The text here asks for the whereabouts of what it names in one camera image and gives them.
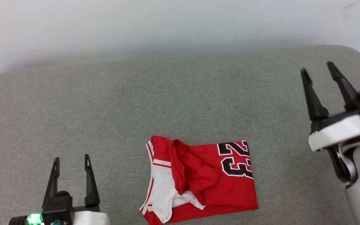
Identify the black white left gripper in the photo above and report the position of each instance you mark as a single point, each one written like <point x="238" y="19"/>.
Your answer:
<point x="58" y="209"/>

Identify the red white basketball jersey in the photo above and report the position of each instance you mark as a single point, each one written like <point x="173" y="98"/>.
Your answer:
<point x="230" y="190"/>

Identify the grey fabric sofa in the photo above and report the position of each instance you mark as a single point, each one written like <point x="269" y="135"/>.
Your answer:
<point x="136" y="103"/>

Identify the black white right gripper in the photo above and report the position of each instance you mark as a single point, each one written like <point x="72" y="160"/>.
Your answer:
<point x="342" y="131"/>

